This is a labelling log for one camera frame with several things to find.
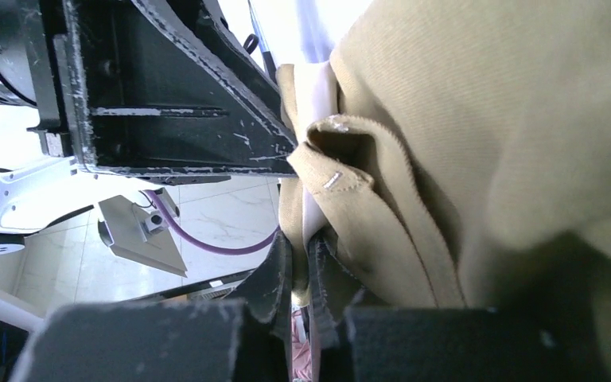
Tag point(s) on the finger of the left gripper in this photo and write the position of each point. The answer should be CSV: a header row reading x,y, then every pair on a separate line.
x,y
208,23
146,98

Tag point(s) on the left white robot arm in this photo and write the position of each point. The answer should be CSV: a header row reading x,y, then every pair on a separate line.
x,y
40,193

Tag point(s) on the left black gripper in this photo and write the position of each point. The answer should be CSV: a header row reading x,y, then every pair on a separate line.
x,y
33,60

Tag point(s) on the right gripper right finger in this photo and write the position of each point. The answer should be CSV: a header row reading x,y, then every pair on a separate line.
x,y
356,336

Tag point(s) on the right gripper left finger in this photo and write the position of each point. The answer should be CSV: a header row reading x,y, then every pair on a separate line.
x,y
244,336

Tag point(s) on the olive and cream underwear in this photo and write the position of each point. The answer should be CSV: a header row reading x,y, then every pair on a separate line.
x,y
459,152

